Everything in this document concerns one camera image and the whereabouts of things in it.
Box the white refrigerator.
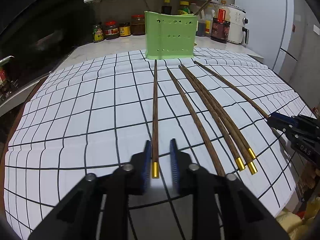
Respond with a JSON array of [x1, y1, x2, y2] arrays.
[[235, 0, 319, 97]]

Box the white air fryer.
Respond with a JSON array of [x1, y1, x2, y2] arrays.
[[227, 4, 249, 45]]

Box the large dark soy sauce bottle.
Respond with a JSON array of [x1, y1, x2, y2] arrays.
[[210, 0, 231, 43]]

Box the green plastic utensil holder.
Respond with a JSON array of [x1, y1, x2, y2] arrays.
[[144, 11, 198, 60]]

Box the green label sauce bottle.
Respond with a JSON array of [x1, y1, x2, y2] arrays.
[[177, 1, 190, 15]]

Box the small green label jar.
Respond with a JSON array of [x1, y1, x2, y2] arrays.
[[93, 24, 104, 43]]

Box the red lid sauce jar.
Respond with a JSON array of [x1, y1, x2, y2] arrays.
[[104, 21, 120, 40]]

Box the yellow label sauce jar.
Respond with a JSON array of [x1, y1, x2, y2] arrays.
[[119, 22, 131, 37]]

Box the dark slim soy bottle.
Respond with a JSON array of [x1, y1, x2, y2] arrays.
[[161, 0, 172, 15]]

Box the large red lid jar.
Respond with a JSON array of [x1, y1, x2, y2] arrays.
[[130, 15, 145, 36]]

